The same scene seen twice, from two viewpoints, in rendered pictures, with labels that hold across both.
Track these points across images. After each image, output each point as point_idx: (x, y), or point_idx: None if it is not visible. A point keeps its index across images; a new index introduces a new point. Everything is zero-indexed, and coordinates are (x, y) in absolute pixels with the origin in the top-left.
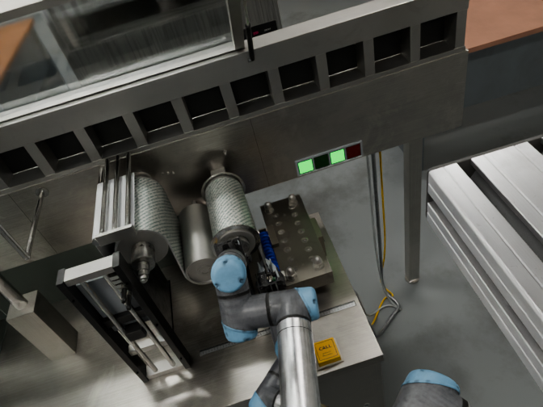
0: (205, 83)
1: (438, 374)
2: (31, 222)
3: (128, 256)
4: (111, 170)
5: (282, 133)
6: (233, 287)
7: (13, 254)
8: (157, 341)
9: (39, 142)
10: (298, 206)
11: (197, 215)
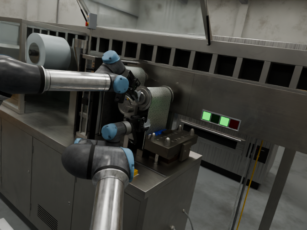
0: (186, 46)
1: (130, 151)
2: None
3: None
4: (138, 66)
5: (204, 89)
6: (105, 58)
7: None
8: (87, 113)
9: (128, 44)
10: (191, 136)
11: None
